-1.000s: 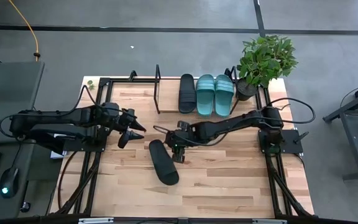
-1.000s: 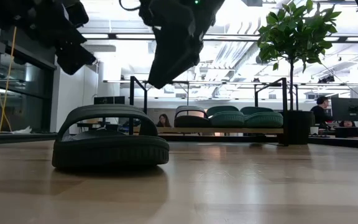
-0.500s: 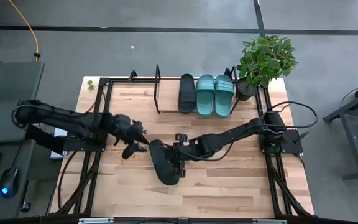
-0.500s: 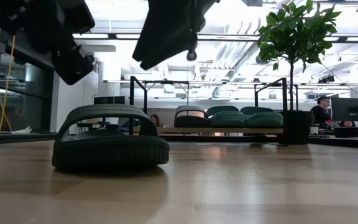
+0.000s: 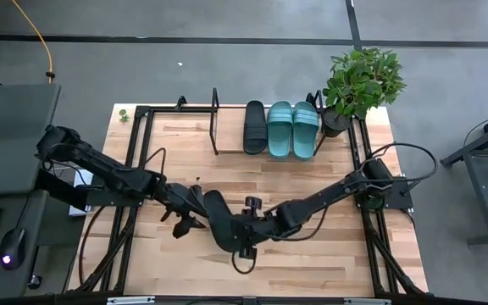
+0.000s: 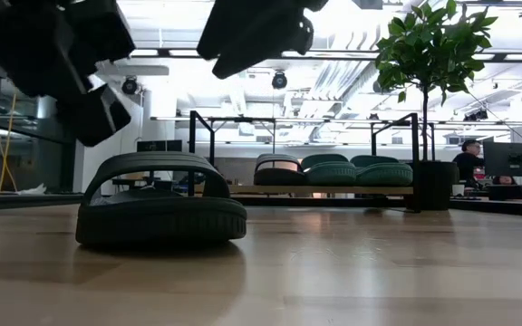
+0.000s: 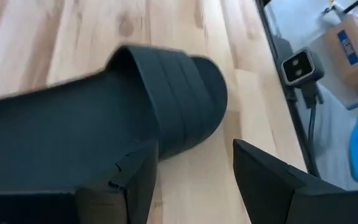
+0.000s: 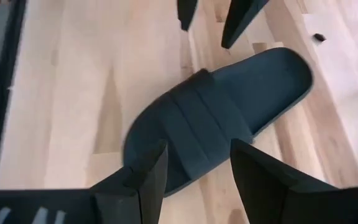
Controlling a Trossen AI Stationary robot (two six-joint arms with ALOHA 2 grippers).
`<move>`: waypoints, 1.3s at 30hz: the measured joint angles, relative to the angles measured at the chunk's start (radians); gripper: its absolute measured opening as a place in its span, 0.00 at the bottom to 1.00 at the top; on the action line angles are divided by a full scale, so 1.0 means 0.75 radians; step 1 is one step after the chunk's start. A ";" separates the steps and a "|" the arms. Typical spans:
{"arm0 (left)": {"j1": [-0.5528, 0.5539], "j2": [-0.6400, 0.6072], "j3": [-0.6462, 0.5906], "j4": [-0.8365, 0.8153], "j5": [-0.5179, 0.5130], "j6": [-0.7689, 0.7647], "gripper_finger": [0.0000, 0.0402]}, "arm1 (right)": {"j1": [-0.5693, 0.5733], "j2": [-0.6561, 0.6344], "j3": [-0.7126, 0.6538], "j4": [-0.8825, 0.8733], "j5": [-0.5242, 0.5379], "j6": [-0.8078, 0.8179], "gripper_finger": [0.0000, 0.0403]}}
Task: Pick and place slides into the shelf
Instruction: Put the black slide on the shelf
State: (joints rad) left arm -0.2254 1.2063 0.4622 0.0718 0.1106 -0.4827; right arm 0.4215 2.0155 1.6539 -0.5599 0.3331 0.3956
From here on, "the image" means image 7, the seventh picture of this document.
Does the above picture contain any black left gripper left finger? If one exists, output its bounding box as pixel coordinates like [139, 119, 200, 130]
[75, 139, 160, 224]

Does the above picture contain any black rubber slide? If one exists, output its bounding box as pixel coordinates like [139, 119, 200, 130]
[0, 44, 229, 195]

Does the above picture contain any black camera cable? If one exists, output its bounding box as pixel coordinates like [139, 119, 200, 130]
[301, 82, 325, 179]

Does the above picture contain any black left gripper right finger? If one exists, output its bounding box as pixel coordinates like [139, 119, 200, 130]
[232, 138, 358, 224]

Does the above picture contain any brown cardboard box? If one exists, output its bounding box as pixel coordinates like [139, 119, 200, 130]
[321, 14, 358, 95]

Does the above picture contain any grey table-level camera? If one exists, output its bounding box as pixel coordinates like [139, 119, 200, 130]
[280, 47, 326, 88]

